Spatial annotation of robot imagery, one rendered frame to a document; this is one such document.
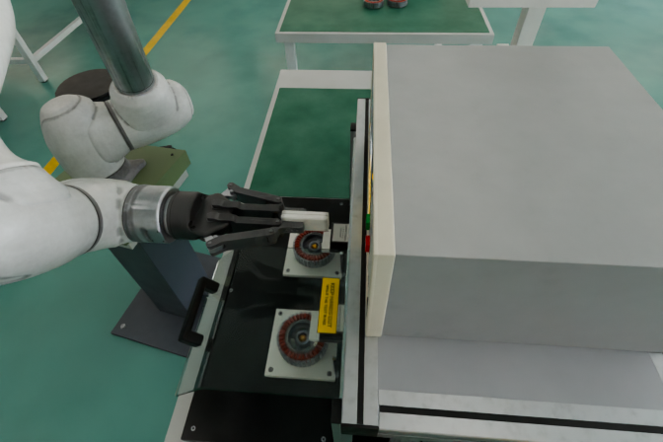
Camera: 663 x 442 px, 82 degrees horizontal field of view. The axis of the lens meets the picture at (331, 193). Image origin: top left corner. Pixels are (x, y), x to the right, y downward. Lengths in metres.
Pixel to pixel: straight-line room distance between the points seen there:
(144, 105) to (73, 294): 1.30
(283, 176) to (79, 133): 0.57
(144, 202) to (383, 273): 0.37
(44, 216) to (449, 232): 0.45
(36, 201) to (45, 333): 1.69
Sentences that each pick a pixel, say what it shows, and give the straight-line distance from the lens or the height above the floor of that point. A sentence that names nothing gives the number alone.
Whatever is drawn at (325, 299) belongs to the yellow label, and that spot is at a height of 1.07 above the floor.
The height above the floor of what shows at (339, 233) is 0.87.
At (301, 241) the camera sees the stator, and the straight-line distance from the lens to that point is 1.00.
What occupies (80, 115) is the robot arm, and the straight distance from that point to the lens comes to 1.20.
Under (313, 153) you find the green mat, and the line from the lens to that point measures 1.33.
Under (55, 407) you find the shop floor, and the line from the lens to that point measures 2.02.
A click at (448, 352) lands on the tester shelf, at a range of 0.57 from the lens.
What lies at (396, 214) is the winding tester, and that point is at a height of 1.32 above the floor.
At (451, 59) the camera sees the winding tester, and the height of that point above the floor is 1.32.
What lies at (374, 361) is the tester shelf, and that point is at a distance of 0.55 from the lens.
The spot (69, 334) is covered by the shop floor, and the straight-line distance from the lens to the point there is 2.14.
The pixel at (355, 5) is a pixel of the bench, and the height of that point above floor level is 0.75.
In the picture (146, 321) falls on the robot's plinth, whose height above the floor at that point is 0.02.
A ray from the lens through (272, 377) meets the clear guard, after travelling 0.60.
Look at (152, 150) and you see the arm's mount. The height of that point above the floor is 0.80.
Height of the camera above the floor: 1.63
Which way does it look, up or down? 48 degrees down
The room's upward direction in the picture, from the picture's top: 2 degrees counter-clockwise
